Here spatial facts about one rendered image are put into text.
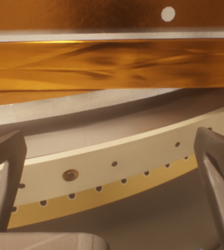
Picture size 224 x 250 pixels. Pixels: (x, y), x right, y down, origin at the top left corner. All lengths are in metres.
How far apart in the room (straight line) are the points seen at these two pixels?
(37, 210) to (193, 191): 0.21
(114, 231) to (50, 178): 0.14
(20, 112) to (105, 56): 0.09
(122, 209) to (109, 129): 0.12
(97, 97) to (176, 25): 0.09
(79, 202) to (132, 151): 0.10
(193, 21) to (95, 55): 0.09
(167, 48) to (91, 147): 0.11
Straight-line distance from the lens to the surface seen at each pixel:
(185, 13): 0.21
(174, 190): 0.34
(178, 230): 0.37
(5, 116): 0.23
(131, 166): 0.23
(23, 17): 0.21
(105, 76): 0.22
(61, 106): 0.22
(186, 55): 0.22
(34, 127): 0.24
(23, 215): 0.29
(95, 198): 0.29
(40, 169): 0.20
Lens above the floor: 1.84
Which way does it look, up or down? 34 degrees down
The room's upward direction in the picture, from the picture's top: 1 degrees counter-clockwise
